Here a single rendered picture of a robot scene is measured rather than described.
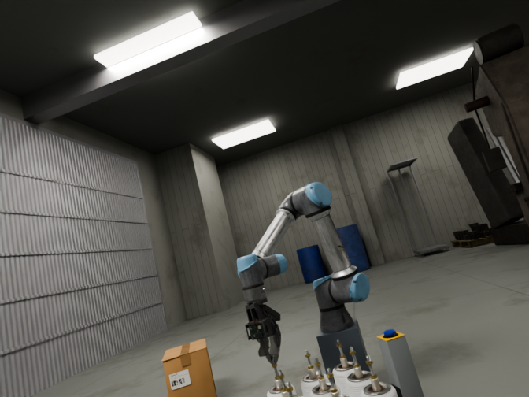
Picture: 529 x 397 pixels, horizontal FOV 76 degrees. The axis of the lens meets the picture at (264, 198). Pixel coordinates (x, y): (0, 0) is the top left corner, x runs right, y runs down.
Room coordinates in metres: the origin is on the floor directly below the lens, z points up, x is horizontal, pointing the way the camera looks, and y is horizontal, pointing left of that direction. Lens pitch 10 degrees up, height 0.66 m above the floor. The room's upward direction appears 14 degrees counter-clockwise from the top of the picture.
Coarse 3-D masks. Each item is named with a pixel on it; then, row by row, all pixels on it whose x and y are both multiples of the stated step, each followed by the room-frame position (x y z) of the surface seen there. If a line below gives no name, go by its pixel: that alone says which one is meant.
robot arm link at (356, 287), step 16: (304, 192) 1.41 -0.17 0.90; (320, 192) 1.40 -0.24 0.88; (304, 208) 1.44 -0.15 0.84; (320, 208) 1.41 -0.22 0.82; (320, 224) 1.44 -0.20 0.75; (320, 240) 1.47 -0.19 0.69; (336, 240) 1.45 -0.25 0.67; (336, 256) 1.45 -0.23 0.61; (336, 272) 1.47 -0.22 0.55; (352, 272) 1.45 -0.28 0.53; (336, 288) 1.50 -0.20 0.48; (352, 288) 1.44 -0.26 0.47; (368, 288) 1.49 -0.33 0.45
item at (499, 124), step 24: (480, 48) 3.47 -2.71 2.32; (504, 48) 3.41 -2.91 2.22; (528, 48) 3.33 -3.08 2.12; (480, 72) 3.62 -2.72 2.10; (504, 72) 3.37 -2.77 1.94; (528, 72) 3.25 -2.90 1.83; (480, 96) 3.97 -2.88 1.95; (504, 96) 3.29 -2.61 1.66; (528, 96) 3.19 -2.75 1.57; (504, 120) 3.39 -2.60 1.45; (528, 120) 3.22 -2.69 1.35; (528, 144) 3.26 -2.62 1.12; (504, 168) 4.08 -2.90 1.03; (528, 168) 3.34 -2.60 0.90; (528, 192) 3.64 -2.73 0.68; (528, 216) 3.98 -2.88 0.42
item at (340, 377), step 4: (332, 372) 1.26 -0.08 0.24; (336, 372) 1.23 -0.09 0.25; (340, 372) 1.22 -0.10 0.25; (344, 372) 1.21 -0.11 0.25; (348, 372) 1.21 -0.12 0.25; (352, 372) 1.21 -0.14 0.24; (336, 376) 1.23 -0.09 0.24; (340, 376) 1.21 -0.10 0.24; (344, 376) 1.21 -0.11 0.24; (336, 380) 1.23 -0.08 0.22; (340, 380) 1.22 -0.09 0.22; (344, 380) 1.21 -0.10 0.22; (340, 384) 1.22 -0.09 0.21; (344, 384) 1.21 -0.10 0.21; (344, 388) 1.21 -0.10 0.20; (344, 392) 1.22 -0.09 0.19
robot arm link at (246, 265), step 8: (248, 256) 1.16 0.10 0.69; (256, 256) 1.18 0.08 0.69; (240, 264) 1.17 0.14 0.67; (248, 264) 1.16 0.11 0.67; (256, 264) 1.17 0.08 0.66; (264, 264) 1.20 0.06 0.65; (240, 272) 1.17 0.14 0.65; (248, 272) 1.16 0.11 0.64; (256, 272) 1.17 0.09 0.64; (264, 272) 1.19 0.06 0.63; (248, 280) 1.16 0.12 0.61; (256, 280) 1.16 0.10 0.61; (248, 288) 1.16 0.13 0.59
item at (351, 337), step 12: (324, 336) 1.54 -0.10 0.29; (336, 336) 1.53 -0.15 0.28; (348, 336) 1.52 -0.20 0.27; (360, 336) 1.53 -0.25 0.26; (324, 348) 1.54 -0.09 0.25; (336, 348) 1.53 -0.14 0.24; (348, 348) 1.52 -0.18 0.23; (360, 348) 1.51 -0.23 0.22; (324, 360) 1.55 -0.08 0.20; (336, 360) 1.54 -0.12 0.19; (348, 360) 1.53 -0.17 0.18; (360, 360) 1.52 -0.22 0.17
